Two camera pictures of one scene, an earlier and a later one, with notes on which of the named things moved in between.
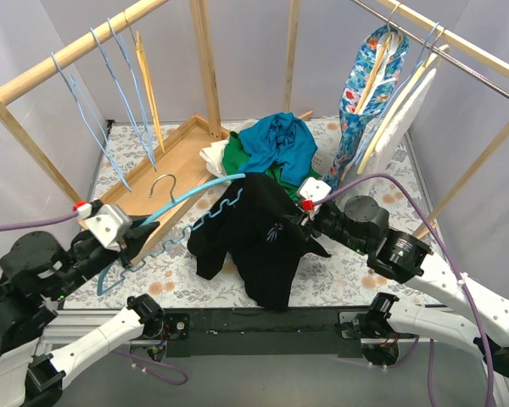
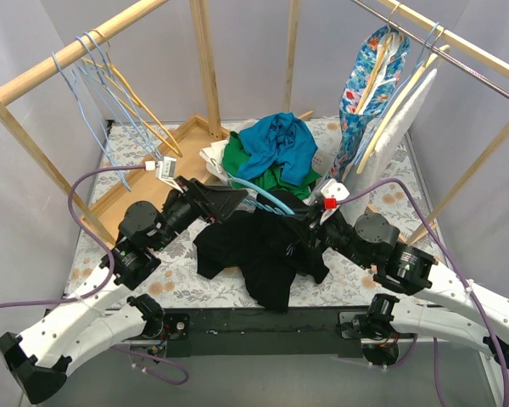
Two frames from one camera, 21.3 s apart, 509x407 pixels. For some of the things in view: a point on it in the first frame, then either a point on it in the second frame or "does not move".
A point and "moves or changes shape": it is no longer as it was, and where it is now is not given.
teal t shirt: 282,140 does not move
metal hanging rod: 488,81 does not move
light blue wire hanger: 133,86 → 109,76
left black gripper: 125,253 → 199,197
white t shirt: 213,156 does not move
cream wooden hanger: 402,101 does not move
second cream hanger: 373,75 does not move
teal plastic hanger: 101,288 moves or changes shape
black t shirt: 250,228 does not move
